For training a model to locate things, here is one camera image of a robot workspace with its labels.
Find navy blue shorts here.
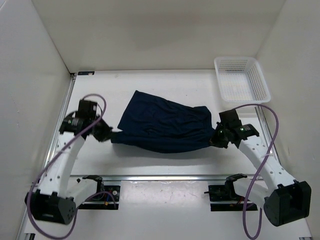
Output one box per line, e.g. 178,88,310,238
110,90,215,154

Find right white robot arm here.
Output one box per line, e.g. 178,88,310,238
211,109,312,227

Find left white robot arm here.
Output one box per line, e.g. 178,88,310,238
25,98,113,225

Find small dark label sticker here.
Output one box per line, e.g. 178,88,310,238
77,71,95,76

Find white plastic mesh basket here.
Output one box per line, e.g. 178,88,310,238
214,56,271,107

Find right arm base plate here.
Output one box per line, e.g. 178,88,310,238
204,173,248,212

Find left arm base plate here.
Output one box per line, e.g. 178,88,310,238
77,175,121,210

